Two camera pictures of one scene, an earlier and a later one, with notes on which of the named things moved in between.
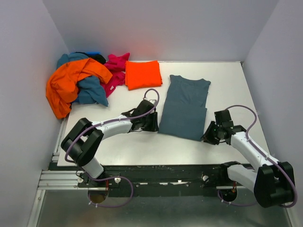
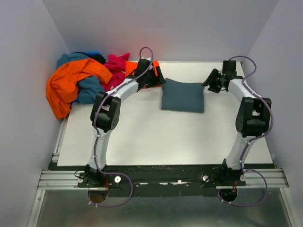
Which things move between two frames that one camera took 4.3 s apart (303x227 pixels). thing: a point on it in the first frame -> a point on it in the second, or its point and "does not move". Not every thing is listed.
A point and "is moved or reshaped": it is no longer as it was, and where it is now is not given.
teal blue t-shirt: x=90 y=90 does not move
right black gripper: x=211 y=133 -> x=213 y=80
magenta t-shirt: x=116 y=65 does not move
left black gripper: x=154 y=121 -> x=155 y=74
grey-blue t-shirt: x=184 y=112 is moved or reshaped
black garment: x=98 y=57 does not move
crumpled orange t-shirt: x=62 y=86 does not move
